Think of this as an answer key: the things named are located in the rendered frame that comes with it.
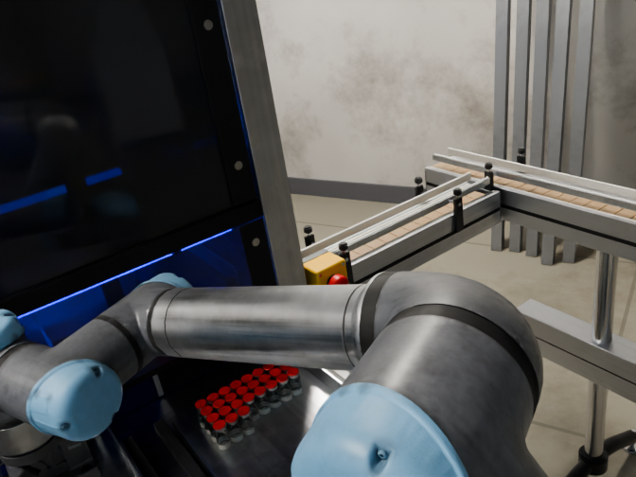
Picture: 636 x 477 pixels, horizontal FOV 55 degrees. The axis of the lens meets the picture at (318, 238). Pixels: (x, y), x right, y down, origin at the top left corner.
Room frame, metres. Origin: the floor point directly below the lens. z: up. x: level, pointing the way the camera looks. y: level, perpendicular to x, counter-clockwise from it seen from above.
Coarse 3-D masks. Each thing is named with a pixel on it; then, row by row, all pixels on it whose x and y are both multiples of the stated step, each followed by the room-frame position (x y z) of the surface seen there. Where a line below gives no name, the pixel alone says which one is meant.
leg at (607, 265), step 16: (608, 256) 1.25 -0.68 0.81; (608, 272) 1.25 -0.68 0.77; (608, 288) 1.24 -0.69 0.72; (608, 304) 1.24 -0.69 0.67; (592, 320) 1.27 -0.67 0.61; (608, 320) 1.24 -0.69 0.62; (592, 336) 1.27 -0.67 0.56; (608, 336) 1.24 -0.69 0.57; (592, 384) 1.26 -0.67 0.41; (592, 400) 1.25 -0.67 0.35; (592, 416) 1.25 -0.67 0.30; (592, 432) 1.25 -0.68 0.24; (592, 448) 1.25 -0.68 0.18
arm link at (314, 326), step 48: (144, 288) 0.61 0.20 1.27; (192, 288) 0.57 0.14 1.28; (240, 288) 0.53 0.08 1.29; (288, 288) 0.49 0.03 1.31; (336, 288) 0.46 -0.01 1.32; (384, 288) 0.41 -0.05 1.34; (432, 288) 0.37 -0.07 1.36; (480, 288) 0.36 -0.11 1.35; (144, 336) 0.55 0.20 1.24; (192, 336) 0.51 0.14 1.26; (240, 336) 0.47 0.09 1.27; (288, 336) 0.44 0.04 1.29; (336, 336) 0.41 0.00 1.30; (528, 336) 0.32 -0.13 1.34
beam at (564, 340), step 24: (528, 312) 1.43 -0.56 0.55; (552, 312) 1.41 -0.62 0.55; (552, 336) 1.35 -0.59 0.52; (576, 336) 1.29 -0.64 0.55; (552, 360) 1.35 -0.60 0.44; (576, 360) 1.28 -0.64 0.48; (600, 360) 1.23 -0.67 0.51; (624, 360) 1.18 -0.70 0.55; (600, 384) 1.22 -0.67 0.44; (624, 384) 1.17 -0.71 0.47
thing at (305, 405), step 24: (312, 384) 0.87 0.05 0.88; (336, 384) 0.83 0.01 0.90; (288, 408) 0.82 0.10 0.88; (312, 408) 0.81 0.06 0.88; (192, 432) 0.80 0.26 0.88; (264, 432) 0.77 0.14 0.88; (288, 432) 0.76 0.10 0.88; (192, 456) 0.74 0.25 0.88; (216, 456) 0.73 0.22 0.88; (240, 456) 0.72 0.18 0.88; (264, 456) 0.71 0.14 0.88; (288, 456) 0.71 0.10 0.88
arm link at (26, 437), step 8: (24, 424) 0.52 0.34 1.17; (0, 432) 0.52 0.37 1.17; (8, 432) 0.52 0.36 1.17; (16, 432) 0.52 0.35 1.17; (24, 432) 0.52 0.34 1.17; (32, 432) 0.52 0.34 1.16; (40, 432) 0.53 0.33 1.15; (0, 440) 0.52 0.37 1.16; (8, 440) 0.52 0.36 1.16; (16, 440) 0.52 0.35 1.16; (24, 440) 0.52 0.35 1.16; (32, 440) 0.52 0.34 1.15; (40, 440) 0.53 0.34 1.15; (0, 448) 0.52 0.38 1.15; (8, 448) 0.52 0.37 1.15; (16, 448) 0.52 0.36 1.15; (24, 448) 0.52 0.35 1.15; (32, 448) 0.52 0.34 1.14
